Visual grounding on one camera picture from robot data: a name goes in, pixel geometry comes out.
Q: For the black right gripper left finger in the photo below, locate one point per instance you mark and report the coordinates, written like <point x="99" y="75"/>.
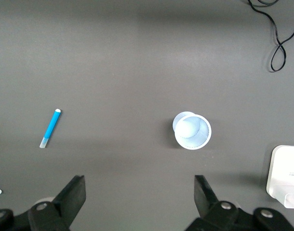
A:
<point x="65" y="207"/>

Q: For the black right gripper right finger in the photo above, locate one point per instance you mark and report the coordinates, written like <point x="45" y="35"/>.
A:
<point x="209" y="211"/>

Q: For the blue marker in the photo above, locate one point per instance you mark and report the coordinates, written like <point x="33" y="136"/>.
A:
<point x="51" y="125"/>

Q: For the translucent blue plastic cup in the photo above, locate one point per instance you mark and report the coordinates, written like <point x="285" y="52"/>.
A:
<point x="192" y="134"/>

